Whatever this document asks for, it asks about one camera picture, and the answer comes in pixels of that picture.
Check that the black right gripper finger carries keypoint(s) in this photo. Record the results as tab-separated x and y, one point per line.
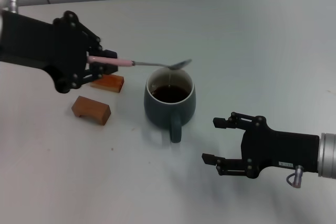
233	122
231	166

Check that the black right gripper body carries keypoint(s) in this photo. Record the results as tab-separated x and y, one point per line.
281	150

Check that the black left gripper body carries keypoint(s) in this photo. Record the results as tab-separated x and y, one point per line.
47	45

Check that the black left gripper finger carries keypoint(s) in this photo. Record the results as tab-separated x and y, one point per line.
102	69
98	48

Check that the grey ceramic cup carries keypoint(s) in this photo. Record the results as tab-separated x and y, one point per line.
157	111

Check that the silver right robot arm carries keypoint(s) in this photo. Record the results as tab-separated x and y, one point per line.
328	155

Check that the glossy flat wooden block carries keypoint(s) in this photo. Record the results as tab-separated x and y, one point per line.
113	82

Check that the brown notched wooden block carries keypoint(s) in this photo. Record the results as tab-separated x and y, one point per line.
92	110

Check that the dark coffee liquid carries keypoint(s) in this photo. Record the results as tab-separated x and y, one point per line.
170	94

